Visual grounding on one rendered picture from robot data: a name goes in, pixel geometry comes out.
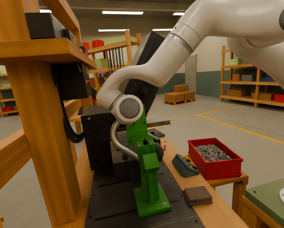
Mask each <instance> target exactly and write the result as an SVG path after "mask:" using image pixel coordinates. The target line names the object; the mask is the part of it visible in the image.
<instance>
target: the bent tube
mask: <svg viewBox="0 0 284 228"><path fill-rule="evenodd" d="M119 126H120V123H119V122H118V121H117V120H116V121H115V122H114V123H113V125H112V127H111V130H110V138H111V141H112V143H113V145H114V146H115V147H116V148H117V149H119V150H120V151H122V152H123V153H125V154H126V155H128V156H130V157H131V158H133V159H135V160H136V161H138V162H139V163H140V161H139V159H138V156H137V153H135V152H134V151H132V150H130V149H129V148H127V147H126V146H124V145H122V144H121V143H120V142H119V141H118V139H117V137H116V131H117V129H118V127H119Z"/></svg>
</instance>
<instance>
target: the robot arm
mask: <svg viewBox="0 0 284 228"><path fill-rule="evenodd" d="M207 36H216V37H227V45H228V47H229V48H230V50H231V51H232V52H233V53H234V54H235V55H236V56H238V57H239V58H240V59H242V60H244V61H245V62H247V63H249V64H251V65H253V66H255V67H257V68H259V69H261V70H262V71H264V72H265V73H267V74H268V75H269V76H271V77H272V78H273V79H274V80H275V81H276V82H277V83H278V84H279V85H280V86H281V87H282V88H283V89H284V0H196V1H194V2H193V3H192V5H191V6H190V7H189V8H188V9H187V11H186V12H185V13H184V15H183V16H182V17H181V19H180V20H179V21H178V22H177V24H176V25H175V26H174V28H173V29H172V30H171V32H170V33H169V34H168V36H167V37H166V39H165V40H164V41H163V42H162V44H161V45H160V47H159V48H158V49H157V51H156V52H155V53H154V55H153V56H152V57H151V59H150V60H149V61H148V62H147V63H146V64H143V65H138V66H127V67H123V68H121V69H118V70H116V71H115V72H113V73H112V74H111V75H110V76H109V77H108V78H107V80H106V81H105V82H104V84H103V85H102V86H101V87H100V89H99V91H98V92H97V95H96V100H97V102H98V103H99V104H100V105H102V106H103V107H104V108H105V109H107V110H108V111H109V112H111V113H112V114H113V115H114V116H115V119H116V120H117V121H118V122H119V123H120V124H127V125H128V126H130V125H133V126H134V125H135V123H134V122H135V121H137V120H138V119H139V118H140V117H141V115H142V113H143V104H142V102H141V100H140V99H139V98H138V97H136V96H134V95H125V94H123V93H122V92H121V91H120V90H119V86H120V85H121V84H122V83H123V82H124V81H126V80H129V79H138V80H142V81H145V82H147V83H149V84H152V85H154V86H156V87H163V86H164V85H166V84H167V83H168V81H169V80H170V79H171V78H172V77H173V75H174V74H175V73H176V72H177V71H178V69H179V68H180V67H181V66H182V65H183V64H184V62H185V61H186V60H187V59H188V58H189V56H190V55H191V54H192V53H193V51H194V50H195V49H196V48H197V47H198V45H199V44H200V43H201V42H202V40H203V39H204V38H205V37H207ZM279 198H280V200H281V201H282V203H283V204H284V188H283V189H282V190H281V191H280V193H279Z"/></svg>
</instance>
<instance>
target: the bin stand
mask: <svg viewBox="0 0 284 228"><path fill-rule="evenodd" d="M185 156H186V157H188V159H189V160H190V161H191V162H192V163H193V164H194V162H193V161H192V159H191V158H190V156H189V155H185ZM194 166H196V165H195V164H194ZM197 170H198V169H197ZM198 171H199V170H198ZM199 172H200V171H199ZM199 174H200V175H201V176H202V174H201V173H199ZM241 174H242V175H241V176H240V177H236V178H227V179H218V180H207V182H208V183H209V185H210V186H211V187H212V188H213V189H214V190H215V191H216V187H217V186H221V185H226V184H230V183H233V196H232V209H233V210H234V212H235V213H236V214H237V215H238V216H239V217H240V218H241V219H242V210H243V203H242V202H241V199H242V195H244V194H245V190H246V185H247V184H248V179H249V176H248V175H247V174H245V173H244V172H243V171H241ZM202 177H203V176H202Z"/></svg>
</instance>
